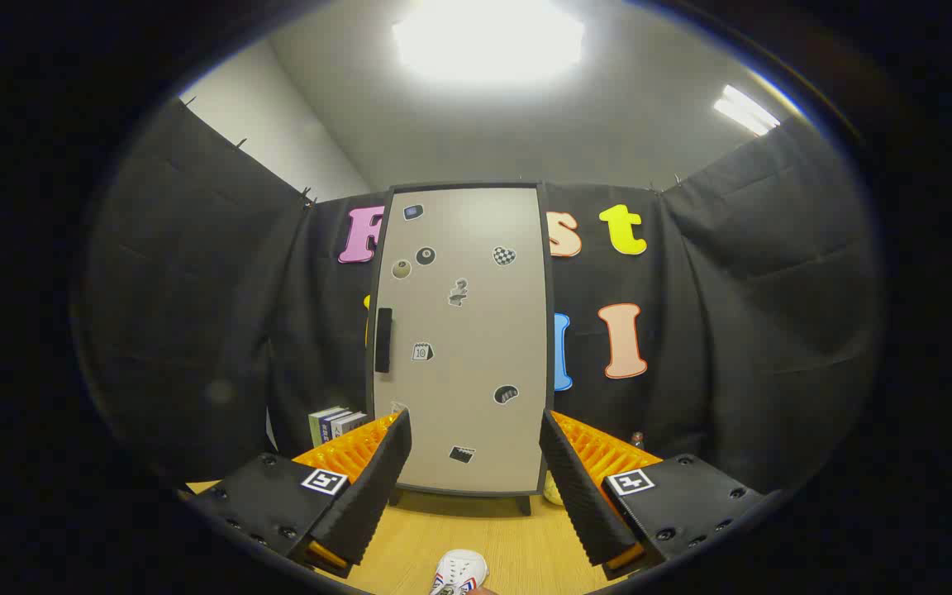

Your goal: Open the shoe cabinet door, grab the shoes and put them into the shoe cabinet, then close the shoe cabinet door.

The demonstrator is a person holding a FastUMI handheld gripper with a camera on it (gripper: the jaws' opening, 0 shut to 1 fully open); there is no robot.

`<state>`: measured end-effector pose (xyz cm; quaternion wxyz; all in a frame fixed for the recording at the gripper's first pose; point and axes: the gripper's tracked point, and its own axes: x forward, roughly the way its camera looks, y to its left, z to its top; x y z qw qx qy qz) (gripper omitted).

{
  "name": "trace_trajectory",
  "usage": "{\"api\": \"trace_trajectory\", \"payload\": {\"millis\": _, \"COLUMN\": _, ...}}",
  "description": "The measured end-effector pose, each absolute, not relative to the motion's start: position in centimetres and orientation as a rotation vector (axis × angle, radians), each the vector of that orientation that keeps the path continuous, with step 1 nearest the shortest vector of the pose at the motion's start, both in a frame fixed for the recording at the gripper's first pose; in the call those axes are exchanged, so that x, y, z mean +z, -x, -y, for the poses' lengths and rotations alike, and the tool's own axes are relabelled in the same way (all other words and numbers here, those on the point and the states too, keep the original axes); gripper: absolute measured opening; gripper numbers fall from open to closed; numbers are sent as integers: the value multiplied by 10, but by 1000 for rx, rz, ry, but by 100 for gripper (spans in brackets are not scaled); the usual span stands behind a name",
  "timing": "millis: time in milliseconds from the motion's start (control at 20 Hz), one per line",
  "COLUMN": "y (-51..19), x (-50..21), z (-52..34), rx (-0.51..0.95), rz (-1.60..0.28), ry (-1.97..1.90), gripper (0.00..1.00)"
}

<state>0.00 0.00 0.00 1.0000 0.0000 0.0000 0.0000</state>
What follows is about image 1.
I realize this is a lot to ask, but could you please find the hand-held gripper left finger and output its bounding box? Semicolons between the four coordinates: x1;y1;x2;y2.
187;407;412;579

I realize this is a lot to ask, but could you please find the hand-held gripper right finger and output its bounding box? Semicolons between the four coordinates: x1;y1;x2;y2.
539;409;766;581

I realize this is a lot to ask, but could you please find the white canvas shoe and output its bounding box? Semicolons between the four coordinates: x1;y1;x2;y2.
431;550;489;595

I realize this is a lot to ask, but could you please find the black door handle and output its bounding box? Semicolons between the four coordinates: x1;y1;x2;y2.
374;307;394;374

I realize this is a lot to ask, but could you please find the dark grey shoe cabinet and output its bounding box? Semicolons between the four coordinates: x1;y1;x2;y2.
366;182;558;517

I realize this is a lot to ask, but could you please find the dark blue spine book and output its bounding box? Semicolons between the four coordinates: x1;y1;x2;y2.
319;410;353;444

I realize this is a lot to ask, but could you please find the black backdrop cloth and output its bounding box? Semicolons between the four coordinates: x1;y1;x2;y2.
83;98;886;497

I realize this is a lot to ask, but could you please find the narrow ceiling light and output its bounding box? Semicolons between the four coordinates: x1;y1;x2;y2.
713;84;781;137

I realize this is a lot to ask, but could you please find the large ceiling light panel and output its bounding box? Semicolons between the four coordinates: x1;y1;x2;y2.
392;0;586;85

